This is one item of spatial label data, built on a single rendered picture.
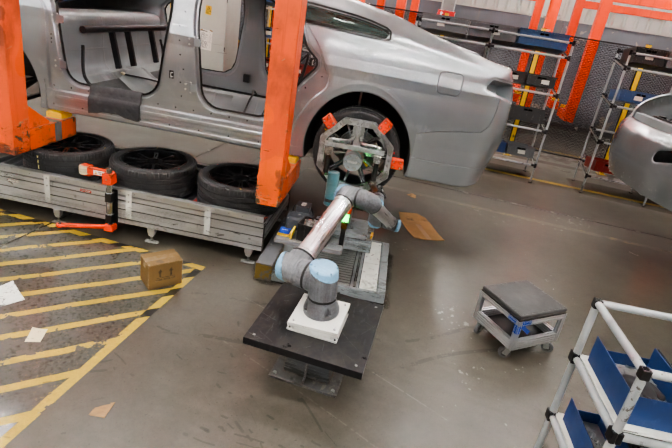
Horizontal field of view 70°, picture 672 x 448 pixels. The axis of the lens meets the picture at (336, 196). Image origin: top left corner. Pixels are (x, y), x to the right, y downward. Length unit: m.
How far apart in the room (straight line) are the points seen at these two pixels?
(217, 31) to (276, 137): 4.97
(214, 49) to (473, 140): 5.28
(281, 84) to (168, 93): 1.18
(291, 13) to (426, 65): 1.03
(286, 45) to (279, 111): 0.40
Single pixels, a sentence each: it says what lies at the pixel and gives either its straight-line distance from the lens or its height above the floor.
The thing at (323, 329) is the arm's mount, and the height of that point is 0.36.
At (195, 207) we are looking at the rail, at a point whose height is 0.36.
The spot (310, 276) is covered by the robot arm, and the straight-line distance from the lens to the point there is 2.42.
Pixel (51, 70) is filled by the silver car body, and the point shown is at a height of 1.05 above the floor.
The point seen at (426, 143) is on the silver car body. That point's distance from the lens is 3.58.
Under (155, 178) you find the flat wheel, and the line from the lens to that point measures 3.82.
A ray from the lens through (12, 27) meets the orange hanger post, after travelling 3.99.
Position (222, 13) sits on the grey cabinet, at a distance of 7.93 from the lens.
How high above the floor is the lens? 1.82
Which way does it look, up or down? 21 degrees down
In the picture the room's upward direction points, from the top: 9 degrees clockwise
